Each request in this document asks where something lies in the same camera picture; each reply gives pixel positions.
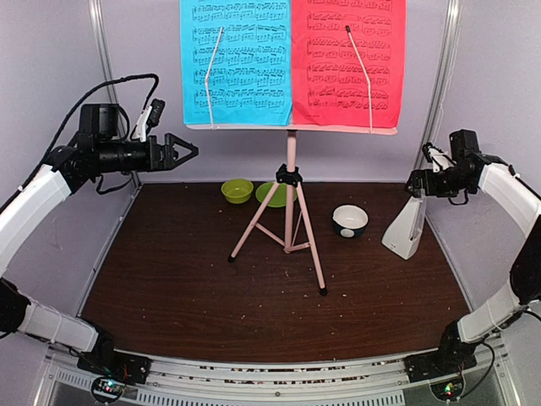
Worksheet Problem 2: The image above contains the green plate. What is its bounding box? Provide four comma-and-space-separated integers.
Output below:
254, 180, 297, 209

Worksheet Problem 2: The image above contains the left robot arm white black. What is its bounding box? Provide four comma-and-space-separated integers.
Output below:
1, 99, 199, 376

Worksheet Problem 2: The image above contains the pink music stand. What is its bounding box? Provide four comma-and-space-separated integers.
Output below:
204, 25, 397, 296

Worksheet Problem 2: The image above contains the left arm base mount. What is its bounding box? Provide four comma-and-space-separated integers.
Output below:
77, 337, 152, 385

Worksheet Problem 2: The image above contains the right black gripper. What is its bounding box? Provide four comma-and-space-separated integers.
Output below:
405, 164, 473, 197

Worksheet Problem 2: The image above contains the red sheet music paper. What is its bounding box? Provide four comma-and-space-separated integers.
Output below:
291, 0, 407, 132

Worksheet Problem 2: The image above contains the white metronome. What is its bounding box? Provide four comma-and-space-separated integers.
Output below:
381, 197, 427, 260

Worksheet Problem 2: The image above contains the left aluminium frame post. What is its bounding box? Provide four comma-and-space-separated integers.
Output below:
88, 0, 141, 189

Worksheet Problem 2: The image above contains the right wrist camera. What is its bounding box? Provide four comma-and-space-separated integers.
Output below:
422, 142, 455, 173

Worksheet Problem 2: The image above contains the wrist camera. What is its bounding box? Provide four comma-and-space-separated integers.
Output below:
422, 142, 455, 173
129, 98, 166, 142

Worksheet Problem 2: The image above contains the aluminium frame post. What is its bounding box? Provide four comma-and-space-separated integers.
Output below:
413, 0, 463, 169
88, 0, 141, 189

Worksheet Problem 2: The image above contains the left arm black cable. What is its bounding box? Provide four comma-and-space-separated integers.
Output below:
16, 73, 161, 191

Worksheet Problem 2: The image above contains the white and navy bowl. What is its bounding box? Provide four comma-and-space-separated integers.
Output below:
332, 205, 369, 239

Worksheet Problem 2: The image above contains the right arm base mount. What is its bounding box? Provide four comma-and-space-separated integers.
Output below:
404, 323, 479, 383

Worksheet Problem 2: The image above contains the blue sheet music paper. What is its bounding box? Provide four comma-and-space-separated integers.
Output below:
179, 1, 292, 126

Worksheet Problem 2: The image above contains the right aluminium frame post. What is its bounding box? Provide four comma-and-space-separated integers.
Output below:
413, 0, 463, 169

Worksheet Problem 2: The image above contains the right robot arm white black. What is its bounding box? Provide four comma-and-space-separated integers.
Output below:
405, 129, 540, 374

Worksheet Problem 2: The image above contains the lime green bowl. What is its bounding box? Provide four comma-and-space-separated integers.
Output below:
221, 178, 254, 205

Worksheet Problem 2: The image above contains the aluminium front rail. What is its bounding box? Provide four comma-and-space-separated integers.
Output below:
33, 333, 521, 406

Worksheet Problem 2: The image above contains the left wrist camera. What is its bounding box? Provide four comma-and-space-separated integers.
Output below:
129, 98, 166, 142

